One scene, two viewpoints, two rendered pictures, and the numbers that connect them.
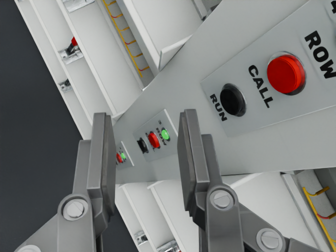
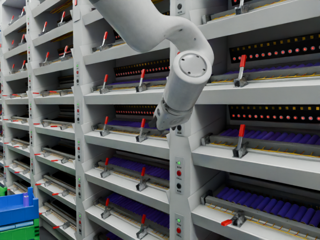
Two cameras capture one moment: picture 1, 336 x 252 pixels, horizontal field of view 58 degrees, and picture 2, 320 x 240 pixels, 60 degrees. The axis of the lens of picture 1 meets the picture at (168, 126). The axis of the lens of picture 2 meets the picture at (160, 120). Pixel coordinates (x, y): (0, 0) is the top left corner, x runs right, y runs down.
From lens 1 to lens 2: 84 cm
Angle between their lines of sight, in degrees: 71
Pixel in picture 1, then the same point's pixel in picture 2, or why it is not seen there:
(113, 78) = (163, 196)
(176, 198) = (205, 210)
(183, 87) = (174, 142)
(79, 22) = (145, 192)
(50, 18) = (128, 230)
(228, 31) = not seen: hidden behind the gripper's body
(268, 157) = (188, 127)
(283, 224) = (212, 149)
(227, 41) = not seen: hidden behind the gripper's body
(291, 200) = (211, 147)
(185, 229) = (215, 216)
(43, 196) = not seen: outside the picture
